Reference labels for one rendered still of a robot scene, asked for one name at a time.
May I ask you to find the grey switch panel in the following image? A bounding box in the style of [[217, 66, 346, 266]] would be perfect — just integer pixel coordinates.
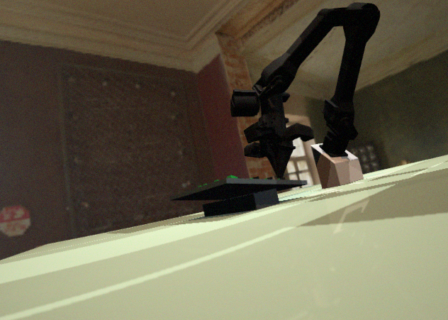
[[169, 175, 308, 217]]

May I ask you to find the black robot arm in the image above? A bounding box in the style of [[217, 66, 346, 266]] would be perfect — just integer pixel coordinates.
[[230, 2, 380, 158]]

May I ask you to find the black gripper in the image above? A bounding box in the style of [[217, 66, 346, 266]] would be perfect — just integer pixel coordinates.
[[244, 111, 314, 178]]

